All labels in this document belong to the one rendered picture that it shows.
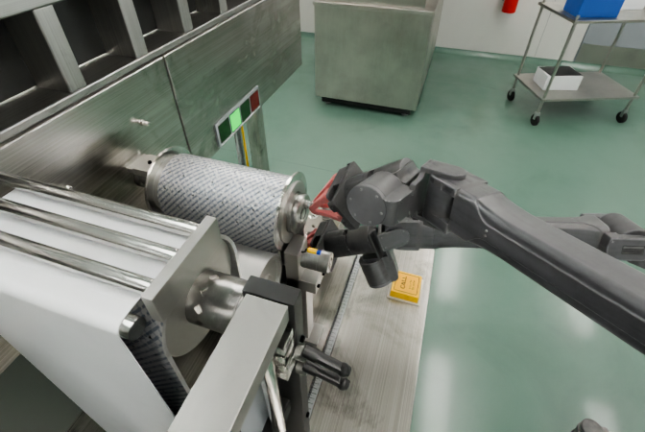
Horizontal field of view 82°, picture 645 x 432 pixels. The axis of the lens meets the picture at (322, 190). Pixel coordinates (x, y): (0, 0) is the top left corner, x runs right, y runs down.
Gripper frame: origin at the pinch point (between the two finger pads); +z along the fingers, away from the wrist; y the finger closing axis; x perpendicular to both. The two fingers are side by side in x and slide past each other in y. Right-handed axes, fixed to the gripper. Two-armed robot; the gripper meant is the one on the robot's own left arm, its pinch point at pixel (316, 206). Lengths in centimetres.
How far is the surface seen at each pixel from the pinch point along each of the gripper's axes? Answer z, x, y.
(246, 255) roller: 7.4, 3.1, -12.3
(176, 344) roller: -2.1, 9.0, -30.9
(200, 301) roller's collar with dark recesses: -5.6, 10.8, -26.9
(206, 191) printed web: 12.1, 13.8, -5.7
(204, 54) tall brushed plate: 24.0, 31.8, 27.6
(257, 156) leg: 83, -11, 68
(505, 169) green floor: 39, -157, 203
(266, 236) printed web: 6.3, 2.3, -7.6
